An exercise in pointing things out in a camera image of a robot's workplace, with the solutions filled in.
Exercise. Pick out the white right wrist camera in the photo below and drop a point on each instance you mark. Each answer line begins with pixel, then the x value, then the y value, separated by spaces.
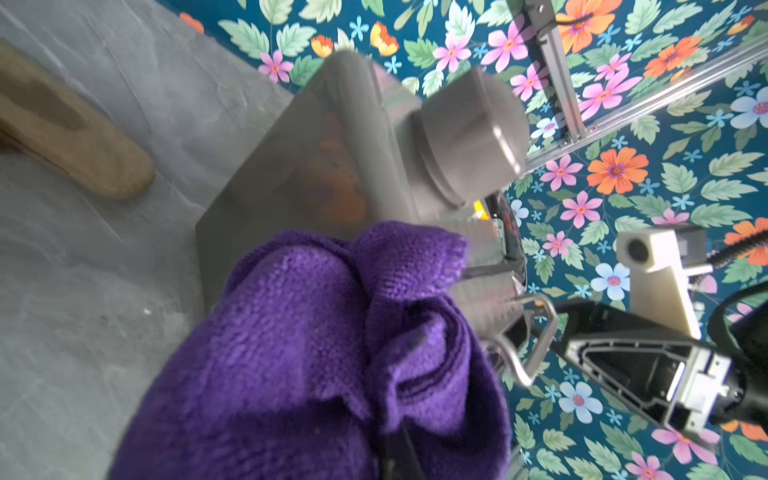
pixel 661 261

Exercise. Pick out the purple microfiber cloth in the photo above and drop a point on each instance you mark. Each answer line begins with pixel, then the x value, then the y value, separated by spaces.
pixel 328 359

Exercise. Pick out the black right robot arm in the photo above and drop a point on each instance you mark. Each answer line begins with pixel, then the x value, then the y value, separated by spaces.
pixel 737 327

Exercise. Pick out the silver espresso coffee machine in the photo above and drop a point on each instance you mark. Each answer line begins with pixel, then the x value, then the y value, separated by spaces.
pixel 354 148

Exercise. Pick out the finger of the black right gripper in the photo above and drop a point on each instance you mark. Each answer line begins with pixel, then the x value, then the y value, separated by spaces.
pixel 635 360

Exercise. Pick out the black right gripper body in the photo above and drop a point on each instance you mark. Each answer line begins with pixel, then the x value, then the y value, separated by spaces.
pixel 717 389

